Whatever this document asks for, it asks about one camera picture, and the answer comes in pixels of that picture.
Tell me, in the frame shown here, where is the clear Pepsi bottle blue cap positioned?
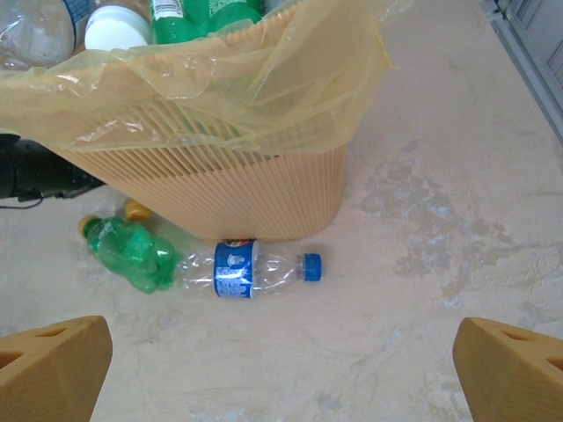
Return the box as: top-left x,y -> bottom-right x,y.
0,0 -> 96,67

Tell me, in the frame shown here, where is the orange plastic waste bin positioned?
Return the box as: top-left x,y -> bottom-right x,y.
43,0 -> 348,242

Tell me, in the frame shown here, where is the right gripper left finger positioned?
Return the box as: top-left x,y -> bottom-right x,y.
0,315 -> 113,422

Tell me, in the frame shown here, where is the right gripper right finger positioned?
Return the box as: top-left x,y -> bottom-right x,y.
454,316 -> 563,422

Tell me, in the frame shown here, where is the clear bottle blue label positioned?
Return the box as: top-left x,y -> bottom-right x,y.
175,236 -> 325,301

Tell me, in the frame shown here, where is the green bottle yellow cap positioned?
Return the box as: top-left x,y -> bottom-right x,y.
77,214 -> 182,295
149,0 -> 265,45

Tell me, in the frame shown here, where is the yellow plastic bin liner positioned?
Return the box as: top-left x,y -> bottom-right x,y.
0,0 -> 417,155

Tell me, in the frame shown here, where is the aluminium table frame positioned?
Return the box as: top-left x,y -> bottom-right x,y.
479,0 -> 563,146

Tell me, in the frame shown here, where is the clear bottle pink label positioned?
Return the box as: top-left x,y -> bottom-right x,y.
83,4 -> 150,52

